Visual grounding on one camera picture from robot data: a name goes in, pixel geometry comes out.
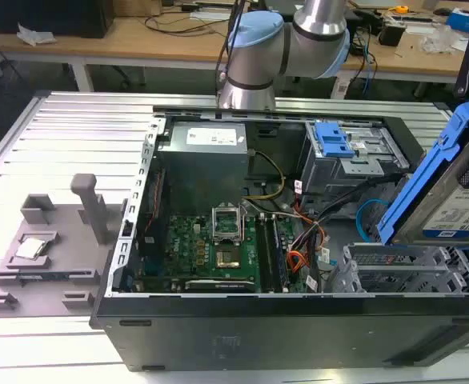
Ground hard disk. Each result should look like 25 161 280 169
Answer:
377 92 469 248

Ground metal disk bay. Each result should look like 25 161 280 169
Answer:
330 242 469 296

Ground black RAM slot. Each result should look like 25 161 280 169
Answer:
256 215 274 293

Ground clear plastic bags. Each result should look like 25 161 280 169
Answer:
420 23 469 55

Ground blue cardboard box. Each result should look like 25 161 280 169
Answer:
445 7 469 34

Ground black motor block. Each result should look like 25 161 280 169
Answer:
378 19 407 47

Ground white paper tag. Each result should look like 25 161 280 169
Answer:
332 71 350 99

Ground metal drive cage blue latch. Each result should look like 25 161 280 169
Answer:
300 119 411 202

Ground installed RAM stick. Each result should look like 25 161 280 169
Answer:
272 218 291 291

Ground metal socket cover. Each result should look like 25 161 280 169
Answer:
211 204 246 243

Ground grey power supply unit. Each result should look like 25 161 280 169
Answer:
156 121 250 205

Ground CPU socket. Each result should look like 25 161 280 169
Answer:
214 246 243 270

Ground wooden desk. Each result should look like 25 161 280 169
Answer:
0 0 469 94

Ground black PC case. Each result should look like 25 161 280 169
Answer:
89 104 469 373

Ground black graphics card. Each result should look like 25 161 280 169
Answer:
184 278 256 294

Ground green motherboard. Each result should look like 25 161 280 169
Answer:
138 214 299 294

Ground black case fan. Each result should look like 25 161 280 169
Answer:
142 167 168 257

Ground large black box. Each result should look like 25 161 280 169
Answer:
0 0 115 39

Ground crumpled white plastic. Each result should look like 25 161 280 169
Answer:
16 22 58 46

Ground dark RAM stick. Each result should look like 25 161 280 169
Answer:
18 273 74 282

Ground silver CPU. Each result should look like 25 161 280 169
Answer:
14 238 49 259

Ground grey parts rack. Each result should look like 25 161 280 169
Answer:
0 173 128 319

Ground black disk wire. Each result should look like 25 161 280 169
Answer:
310 171 406 227

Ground blue disk wire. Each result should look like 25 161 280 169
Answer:
355 197 391 243

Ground yellow and black power cable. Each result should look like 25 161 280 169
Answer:
243 150 287 201

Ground black cable at arm base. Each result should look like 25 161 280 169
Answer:
215 0 248 106

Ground orange and red cable bundle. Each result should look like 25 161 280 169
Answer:
287 199 328 275

